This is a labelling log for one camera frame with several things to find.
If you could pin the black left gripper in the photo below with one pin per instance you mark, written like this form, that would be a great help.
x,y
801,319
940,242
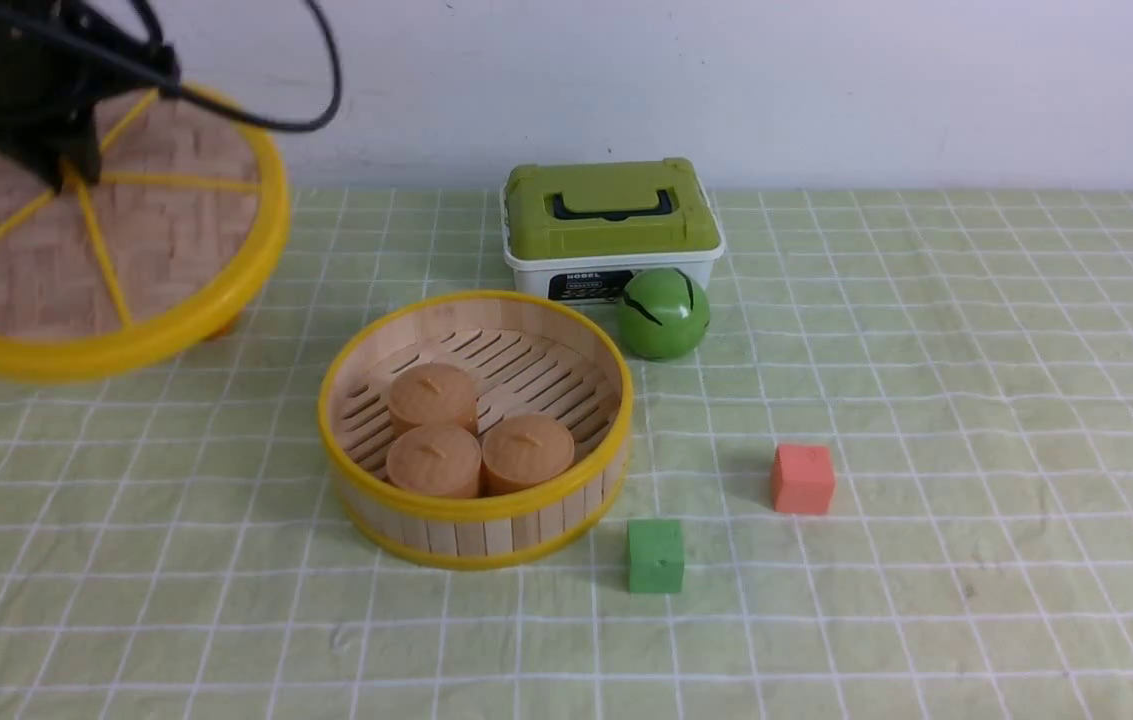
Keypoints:
x,y
49,97

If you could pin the yellow-rimmed woven steamer lid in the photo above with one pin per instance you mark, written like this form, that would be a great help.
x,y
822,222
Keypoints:
x,y
186,224

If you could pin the yellow-rimmed wooden steamer basket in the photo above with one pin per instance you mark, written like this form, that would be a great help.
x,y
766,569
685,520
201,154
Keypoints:
x,y
478,430

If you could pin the back tan steamed bun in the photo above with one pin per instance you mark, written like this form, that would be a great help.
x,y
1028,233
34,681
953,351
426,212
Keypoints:
x,y
431,394

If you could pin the tan steamed bun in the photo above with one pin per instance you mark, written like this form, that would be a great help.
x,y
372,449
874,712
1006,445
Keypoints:
x,y
438,461
431,394
523,451

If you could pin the front left tan steamed bun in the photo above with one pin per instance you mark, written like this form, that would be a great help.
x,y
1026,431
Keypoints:
x,y
438,461

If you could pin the green-lidded white storage box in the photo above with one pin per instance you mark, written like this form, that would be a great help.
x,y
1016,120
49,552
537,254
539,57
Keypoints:
x,y
577,233

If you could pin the front right tan steamed bun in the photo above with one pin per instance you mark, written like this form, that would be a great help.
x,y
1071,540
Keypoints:
x,y
523,451

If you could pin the green toy watermelon ball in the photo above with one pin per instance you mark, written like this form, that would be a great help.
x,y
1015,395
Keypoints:
x,y
662,314

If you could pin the green foam cube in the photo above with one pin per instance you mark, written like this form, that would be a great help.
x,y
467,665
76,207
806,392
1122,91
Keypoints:
x,y
655,556

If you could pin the red foam cube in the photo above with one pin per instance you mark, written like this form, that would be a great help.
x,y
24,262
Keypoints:
x,y
803,480

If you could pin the green checkered tablecloth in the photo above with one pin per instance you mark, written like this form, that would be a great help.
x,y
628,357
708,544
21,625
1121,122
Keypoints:
x,y
171,546

